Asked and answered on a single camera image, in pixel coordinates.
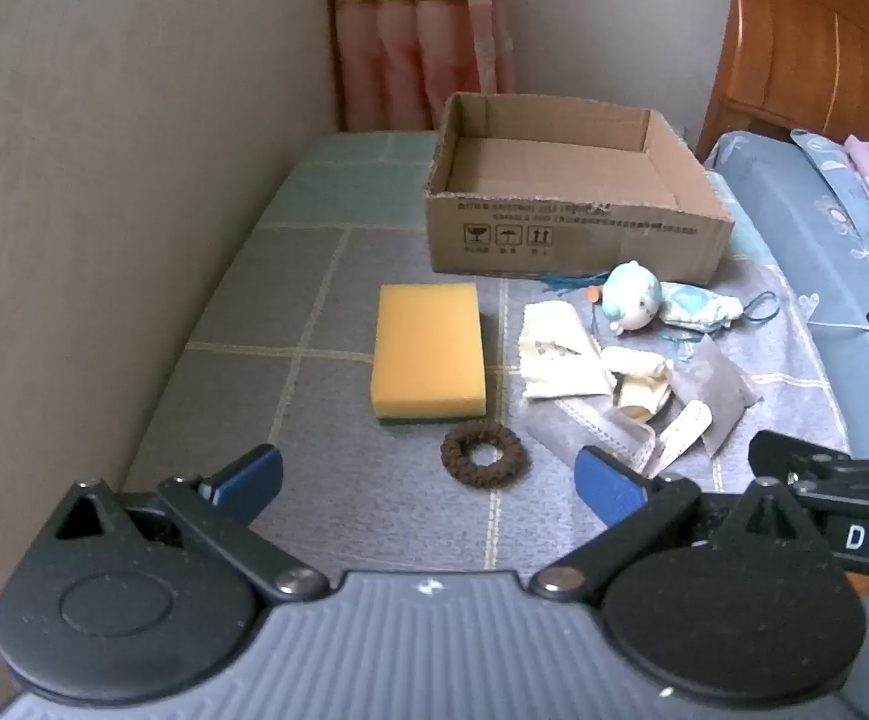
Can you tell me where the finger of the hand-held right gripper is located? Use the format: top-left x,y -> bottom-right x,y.
750,430 -> 869,497

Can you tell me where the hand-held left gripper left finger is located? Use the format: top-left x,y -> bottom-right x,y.
35,444 -> 331,605

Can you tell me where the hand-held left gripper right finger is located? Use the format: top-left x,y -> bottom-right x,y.
528,445 -> 832,604

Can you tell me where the white lace strip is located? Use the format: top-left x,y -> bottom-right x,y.
645,401 -> 713,477

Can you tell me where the grey mesh sachet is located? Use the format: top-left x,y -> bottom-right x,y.
670,335 -> 762,457

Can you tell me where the brown hair scrunchie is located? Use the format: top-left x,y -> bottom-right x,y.
441,424 -> 529,478

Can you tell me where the yellow green-backed sponge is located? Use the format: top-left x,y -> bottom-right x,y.
370,283 -> 488,427

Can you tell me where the cardboard box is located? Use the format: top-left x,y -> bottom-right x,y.
425,92 -> 736,287

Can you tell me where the cream cloth pouch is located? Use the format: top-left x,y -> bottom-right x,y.
520,300 -> 616,400

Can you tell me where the grey checkered bed sheet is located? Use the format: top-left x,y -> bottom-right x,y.
115,131 -> 856,578

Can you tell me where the blue floral pillow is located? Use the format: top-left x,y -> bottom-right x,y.
789,129 -> 869,350

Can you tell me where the blue floral bed sheet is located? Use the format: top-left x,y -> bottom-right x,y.
705,129 -> 869,460

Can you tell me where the wooden headboard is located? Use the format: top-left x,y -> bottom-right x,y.
693,0 -> 869,166

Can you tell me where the pink patterned curtain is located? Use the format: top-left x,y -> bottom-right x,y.
327,0 -> 518,132

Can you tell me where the blue tassel cord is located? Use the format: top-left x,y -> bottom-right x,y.
540,274 -> 608,302

